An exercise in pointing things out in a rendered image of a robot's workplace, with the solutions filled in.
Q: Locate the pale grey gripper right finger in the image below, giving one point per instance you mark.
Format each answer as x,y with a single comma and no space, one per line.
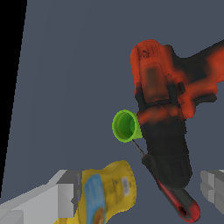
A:
214,186

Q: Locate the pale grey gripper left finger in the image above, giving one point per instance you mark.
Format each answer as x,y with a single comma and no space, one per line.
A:
43,198

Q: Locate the red and black screwdriver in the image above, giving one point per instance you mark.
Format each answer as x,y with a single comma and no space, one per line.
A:
180,201

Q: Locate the yellow mustard bottle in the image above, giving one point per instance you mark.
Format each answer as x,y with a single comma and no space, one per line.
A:
113,189

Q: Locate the orange and black power drill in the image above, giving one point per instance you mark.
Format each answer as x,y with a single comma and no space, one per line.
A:
163,116

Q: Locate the green plastic cup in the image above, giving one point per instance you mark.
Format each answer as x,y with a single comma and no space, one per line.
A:
125,125

